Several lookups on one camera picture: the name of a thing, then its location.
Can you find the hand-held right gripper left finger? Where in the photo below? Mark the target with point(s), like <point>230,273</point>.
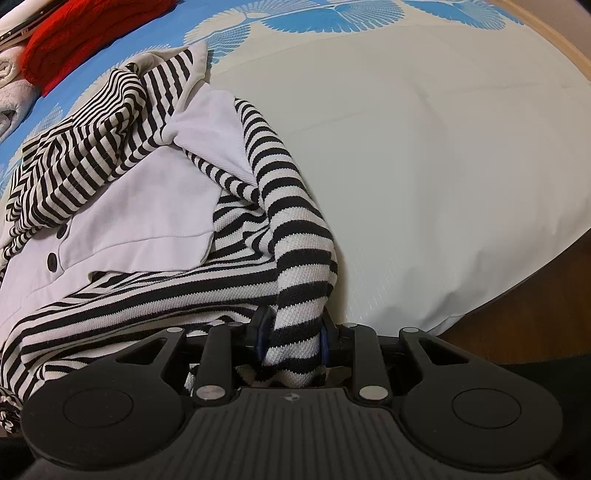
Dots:
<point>261,333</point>

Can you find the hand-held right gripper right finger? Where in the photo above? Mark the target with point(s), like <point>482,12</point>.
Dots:
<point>323,344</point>

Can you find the striped shirt with white vest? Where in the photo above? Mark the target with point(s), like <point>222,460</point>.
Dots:
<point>138,221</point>

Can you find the blue patterned bed sheet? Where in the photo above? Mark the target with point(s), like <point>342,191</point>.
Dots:
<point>415,161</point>

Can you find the rolled white quilt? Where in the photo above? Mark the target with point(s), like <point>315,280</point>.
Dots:
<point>9,92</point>

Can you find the folded red blanket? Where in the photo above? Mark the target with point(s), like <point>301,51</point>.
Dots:
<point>60,46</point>

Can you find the folded white bedding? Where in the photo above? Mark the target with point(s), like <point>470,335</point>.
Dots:
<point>27,14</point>

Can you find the wooden bed frame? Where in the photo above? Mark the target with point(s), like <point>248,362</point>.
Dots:
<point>554,32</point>

